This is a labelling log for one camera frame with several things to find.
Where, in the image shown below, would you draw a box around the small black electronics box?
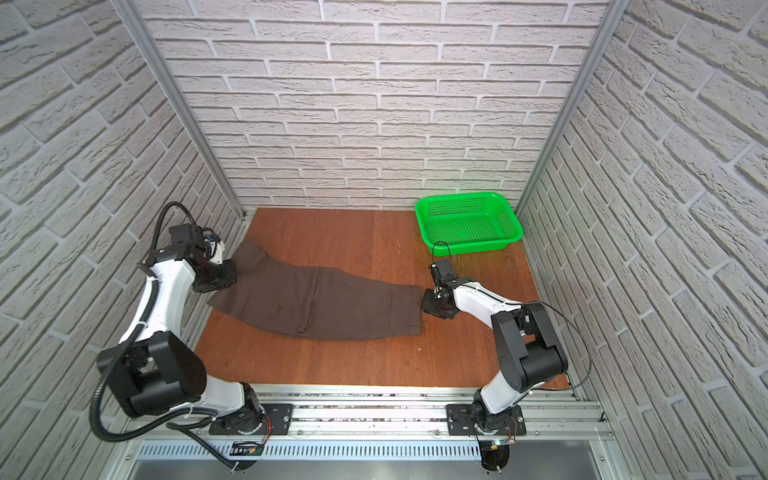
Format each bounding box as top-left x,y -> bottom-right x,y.
230,441 -> 265,457

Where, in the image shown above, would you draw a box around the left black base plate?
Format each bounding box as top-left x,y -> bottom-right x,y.
209,404 -> 293,436

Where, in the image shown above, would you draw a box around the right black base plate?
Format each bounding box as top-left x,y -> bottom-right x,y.
446,402 -> 527,437

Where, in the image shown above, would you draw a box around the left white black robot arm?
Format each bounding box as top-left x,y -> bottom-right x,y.
89,223 -> 264,442

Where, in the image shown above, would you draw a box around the brown trousers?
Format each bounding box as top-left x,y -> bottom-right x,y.
208,241 -> 423,341

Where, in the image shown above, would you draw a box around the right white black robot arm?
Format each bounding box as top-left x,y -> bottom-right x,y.
422,259 -> 569,433

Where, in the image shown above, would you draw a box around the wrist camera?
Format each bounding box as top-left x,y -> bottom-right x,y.
169,224 -> 221,262
429,258 -> 459,289

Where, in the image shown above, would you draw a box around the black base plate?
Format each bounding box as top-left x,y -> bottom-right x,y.
446,402 -> 527,437
209,404 -> 293,436

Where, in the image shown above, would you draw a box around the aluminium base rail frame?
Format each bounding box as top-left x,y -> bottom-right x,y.
103,385 -> 629,479

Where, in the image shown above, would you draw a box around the green plastic basket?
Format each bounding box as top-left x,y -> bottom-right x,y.
414,192 -> 524,257

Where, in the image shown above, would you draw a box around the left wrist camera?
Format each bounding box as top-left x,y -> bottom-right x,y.
169,224 -> 221,262

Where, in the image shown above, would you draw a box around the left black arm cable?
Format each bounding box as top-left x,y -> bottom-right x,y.
88,200 -> 256,472

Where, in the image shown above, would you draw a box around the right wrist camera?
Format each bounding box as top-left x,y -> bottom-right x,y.
429,258 -> 459,289

